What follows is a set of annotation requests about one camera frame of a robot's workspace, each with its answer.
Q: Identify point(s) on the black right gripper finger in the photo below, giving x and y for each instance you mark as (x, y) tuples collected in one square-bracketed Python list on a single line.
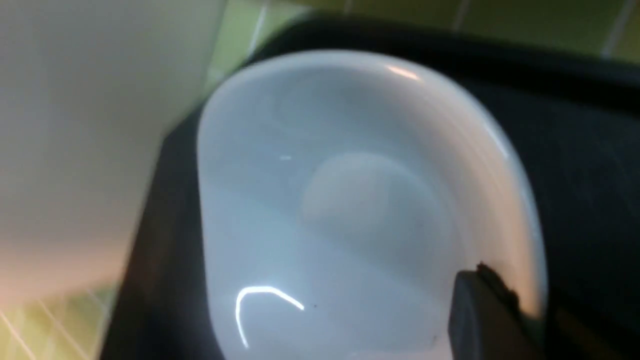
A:
[(485, 320)]

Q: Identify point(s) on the white square dish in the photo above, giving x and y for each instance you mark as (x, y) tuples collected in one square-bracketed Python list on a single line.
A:
[(340, 194)]

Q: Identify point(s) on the black serving tray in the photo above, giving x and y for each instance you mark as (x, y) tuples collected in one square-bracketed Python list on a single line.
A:
[(573, 119)]

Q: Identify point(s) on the white plastic tub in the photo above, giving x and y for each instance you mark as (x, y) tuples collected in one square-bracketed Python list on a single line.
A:
[(88, 89)]

